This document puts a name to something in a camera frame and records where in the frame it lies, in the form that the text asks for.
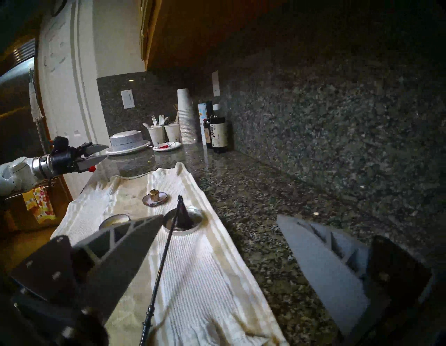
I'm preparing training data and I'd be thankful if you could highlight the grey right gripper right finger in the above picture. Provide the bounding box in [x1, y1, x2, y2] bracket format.
[277, 215, 435, 336]

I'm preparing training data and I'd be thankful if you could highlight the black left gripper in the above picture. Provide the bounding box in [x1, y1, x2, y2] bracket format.
[51, 142, 109, 175]

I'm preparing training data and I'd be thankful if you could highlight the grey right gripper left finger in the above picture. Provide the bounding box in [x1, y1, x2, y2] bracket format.
[10, 215, 164, 323]

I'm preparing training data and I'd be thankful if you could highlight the black long-handled candle snuffer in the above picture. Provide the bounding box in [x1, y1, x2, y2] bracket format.
[139, 195, 194, 346]

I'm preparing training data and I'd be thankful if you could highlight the blue patterned candle cup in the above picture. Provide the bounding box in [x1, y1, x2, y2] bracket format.
[99, 214, 132, 231]

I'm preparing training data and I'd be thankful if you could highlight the stack of grey paper plates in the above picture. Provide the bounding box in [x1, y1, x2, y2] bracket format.
[110, 130, 144, 151]

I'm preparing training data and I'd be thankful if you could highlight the white paper cup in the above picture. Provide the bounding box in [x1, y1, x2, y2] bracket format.
[148, 125, 165, 146]
[164, 122, 180, 143]

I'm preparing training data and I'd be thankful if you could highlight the white panelled door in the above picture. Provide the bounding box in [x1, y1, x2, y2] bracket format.
[37, 0, 145, 199]

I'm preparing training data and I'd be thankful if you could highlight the small dark round dish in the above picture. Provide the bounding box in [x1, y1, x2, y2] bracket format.
[142, 192, 169, 208]

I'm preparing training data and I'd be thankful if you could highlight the yellow red floral towel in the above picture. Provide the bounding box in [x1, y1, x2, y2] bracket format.
[22, 187, 57, 224]

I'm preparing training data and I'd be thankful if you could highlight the white hanging tassel towel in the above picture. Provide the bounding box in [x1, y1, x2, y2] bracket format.
[29, 69, 44, 123]

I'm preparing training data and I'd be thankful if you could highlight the small white paper plate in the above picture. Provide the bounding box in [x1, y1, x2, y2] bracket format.
[152, 141, 182, 152]

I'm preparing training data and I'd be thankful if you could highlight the stainless steel refrigerator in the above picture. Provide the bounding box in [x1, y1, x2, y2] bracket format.
[0, 35, 39, 164]

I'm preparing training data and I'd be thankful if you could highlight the silver round metal lid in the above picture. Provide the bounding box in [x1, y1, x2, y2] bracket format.
[163, 206, 204, 235]

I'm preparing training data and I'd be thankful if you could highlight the white beige striped towel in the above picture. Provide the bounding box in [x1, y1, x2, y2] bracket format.
[51, 162, 290, 346]

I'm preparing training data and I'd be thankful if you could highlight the tall stack of paper cups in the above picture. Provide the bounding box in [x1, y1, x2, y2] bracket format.
[177, 88, 198, 144]

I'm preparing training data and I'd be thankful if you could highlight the white salt canister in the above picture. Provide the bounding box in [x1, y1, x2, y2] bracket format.
[198, 103, 208, 145]

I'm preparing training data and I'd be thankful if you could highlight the soy sauce bottle white cap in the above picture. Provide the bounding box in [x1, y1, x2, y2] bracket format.
[210, 104, 229, 154]

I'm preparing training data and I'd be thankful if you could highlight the wooden upper cabinet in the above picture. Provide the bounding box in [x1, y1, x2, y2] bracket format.
[139, 0, 283, 70]

